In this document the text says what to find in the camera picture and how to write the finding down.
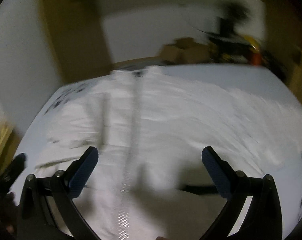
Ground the white puffer jacket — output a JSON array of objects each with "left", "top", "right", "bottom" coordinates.
[{"left": 33, "top": 65, "right": 302, "bottom": 240}]

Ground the cardboard box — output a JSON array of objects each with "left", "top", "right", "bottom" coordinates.
[{"left": 159, "top": 37, "right": 210, "bottom": 64}]

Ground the black standing fan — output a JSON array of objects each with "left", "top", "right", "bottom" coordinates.
[{"left": 215, "top": 1, "right": 251, "bottom": 38}]

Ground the wooden wardrobe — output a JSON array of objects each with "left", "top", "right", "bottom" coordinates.
[{"left": 39, "top": 0, "right": 113, "bottom": 83}]

